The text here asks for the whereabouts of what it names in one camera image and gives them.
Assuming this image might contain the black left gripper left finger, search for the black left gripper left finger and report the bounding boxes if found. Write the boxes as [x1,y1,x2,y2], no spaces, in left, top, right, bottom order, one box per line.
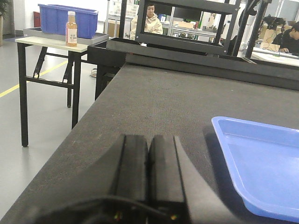
[78,134,149,206]

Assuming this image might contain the blue plastic tray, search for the blue plastic tray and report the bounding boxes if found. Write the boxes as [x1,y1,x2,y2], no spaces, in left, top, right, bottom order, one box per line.
[211,116,299,223]

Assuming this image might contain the orange drink bottle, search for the orange drink bottle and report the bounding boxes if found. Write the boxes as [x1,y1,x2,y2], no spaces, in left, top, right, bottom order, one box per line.
[65,11,78,47]

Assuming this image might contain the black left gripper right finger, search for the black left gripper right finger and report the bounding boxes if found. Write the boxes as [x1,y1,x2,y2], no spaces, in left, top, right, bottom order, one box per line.
[149,135,230,216]

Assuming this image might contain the blue storage bin on table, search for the blue storage bin on table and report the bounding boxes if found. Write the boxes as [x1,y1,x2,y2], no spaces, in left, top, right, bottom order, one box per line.
[38,4,99,39]

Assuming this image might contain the person in black jacket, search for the person in black jacket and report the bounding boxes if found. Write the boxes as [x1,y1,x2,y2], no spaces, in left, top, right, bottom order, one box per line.
[272,22,299,54]

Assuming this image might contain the black shallow tray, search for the black shallow tray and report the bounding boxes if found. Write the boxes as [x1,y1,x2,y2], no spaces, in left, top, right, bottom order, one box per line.
[87,37,139,74]

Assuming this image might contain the person in beige hoodie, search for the person in beige hoodie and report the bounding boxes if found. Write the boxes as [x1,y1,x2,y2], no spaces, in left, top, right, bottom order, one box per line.
[129,3,163,40]

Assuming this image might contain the white folding table black legs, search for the white folding table black legs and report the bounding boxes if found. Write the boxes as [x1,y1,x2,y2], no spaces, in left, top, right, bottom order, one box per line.
[14,36,89,147]

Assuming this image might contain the grey flat tray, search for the grey flat tray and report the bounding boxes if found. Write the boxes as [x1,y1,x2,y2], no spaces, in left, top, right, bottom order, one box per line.
[22,27,110,45]

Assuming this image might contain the black metal shelf frame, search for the black metal shelf frame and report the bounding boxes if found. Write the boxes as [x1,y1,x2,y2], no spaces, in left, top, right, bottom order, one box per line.
[119,0,271,56]

